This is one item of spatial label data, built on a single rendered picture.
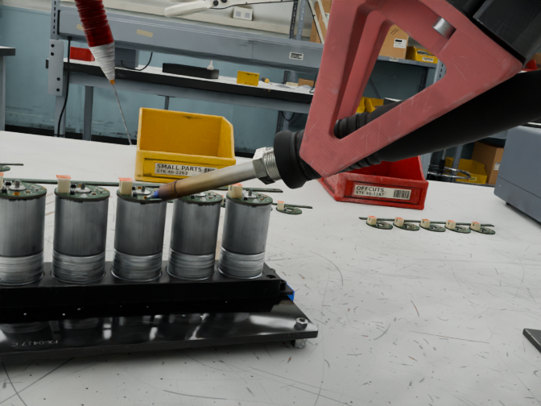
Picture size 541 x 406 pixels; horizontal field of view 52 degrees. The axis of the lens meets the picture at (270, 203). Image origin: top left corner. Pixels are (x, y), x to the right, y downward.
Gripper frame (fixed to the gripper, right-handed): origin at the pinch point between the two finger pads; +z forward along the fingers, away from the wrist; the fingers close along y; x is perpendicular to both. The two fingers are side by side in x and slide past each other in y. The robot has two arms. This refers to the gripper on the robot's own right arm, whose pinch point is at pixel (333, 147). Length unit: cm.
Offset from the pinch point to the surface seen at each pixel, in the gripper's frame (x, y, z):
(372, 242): 3.6, -22.6, 9.6
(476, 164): 23, -479, 52
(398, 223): 4.2, -29.1, 8.8
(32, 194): -8.6, 3.4, 9.6
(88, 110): -160, -229, 134
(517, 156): 9, -49, -1
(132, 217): -5.4, 0.5, 8.8
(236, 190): -3.2, -3.7, 6.0
